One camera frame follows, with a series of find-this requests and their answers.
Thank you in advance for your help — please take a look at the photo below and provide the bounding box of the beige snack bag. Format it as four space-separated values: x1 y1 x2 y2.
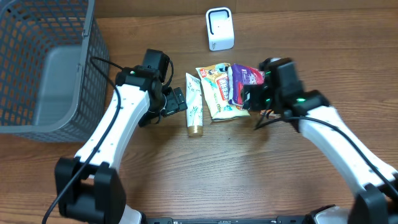
196 63 249 121

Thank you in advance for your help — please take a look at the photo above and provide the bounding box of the white gold-capped cream tube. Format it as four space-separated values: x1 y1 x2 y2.
185 73 203 137

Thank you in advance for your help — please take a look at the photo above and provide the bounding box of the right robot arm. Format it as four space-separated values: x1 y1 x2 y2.
241 81 397 223

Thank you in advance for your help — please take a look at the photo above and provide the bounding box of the white barcode scanner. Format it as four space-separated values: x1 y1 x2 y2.
205 7 234 51

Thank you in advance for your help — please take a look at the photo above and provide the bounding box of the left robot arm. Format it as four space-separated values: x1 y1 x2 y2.
52 65 187 224

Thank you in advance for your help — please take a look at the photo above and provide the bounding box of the grey plastic mesh basket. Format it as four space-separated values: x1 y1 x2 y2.
1 0 109 142

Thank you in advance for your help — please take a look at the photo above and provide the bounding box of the purple red sachet pack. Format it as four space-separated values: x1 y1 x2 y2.
228 63 265 106

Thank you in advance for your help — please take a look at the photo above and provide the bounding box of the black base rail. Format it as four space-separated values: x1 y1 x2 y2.
144 215 305 224

